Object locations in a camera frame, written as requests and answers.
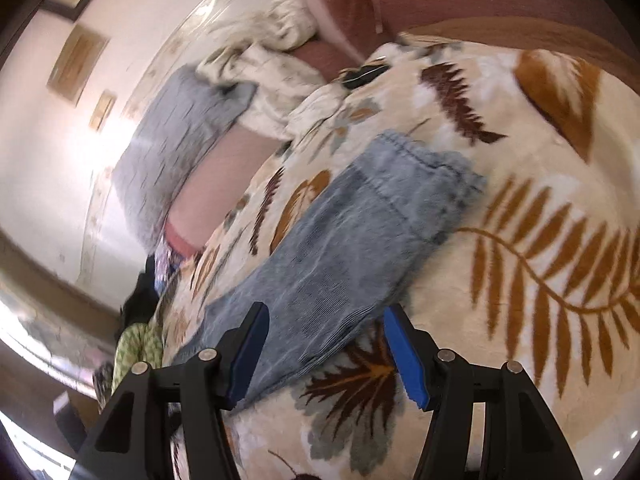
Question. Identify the pink bed sheet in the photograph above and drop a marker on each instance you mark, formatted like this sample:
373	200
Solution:
225	175

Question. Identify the leaf printed cream blanket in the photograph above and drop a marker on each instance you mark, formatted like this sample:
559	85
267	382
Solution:
500	310

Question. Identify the black cloth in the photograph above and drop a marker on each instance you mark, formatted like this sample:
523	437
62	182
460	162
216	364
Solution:
140	300

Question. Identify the wooden framed window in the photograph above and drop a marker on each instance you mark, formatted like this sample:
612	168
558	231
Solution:
45	340

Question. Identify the grey pillow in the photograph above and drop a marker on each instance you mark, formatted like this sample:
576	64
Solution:
175	145

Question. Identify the gold framed wall picture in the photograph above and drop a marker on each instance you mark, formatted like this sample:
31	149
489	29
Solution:
77	62

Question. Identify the small black device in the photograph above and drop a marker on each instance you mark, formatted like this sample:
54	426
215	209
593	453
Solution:
365	75

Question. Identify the brown headboard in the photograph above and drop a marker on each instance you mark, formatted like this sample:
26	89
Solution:
500	0

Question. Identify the blue denim pants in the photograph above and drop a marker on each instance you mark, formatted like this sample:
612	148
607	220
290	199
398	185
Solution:
325	240

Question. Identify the cream floral cloth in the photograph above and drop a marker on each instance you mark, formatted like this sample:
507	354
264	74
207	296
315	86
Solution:
270	70

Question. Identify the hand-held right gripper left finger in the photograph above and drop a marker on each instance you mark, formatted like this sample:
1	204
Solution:
250	350

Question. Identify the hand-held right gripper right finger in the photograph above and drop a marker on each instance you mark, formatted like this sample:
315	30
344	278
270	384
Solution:
407	355

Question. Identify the small gold framed picture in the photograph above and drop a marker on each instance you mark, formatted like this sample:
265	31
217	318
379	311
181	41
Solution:
102	109

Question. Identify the green patterned cloth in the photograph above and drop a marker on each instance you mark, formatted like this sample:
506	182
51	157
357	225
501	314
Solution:
137	352

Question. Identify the reddish brown pillow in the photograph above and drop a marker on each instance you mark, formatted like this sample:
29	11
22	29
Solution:
335	15

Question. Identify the purple patterned cloth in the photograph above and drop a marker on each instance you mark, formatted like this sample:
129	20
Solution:
167	265

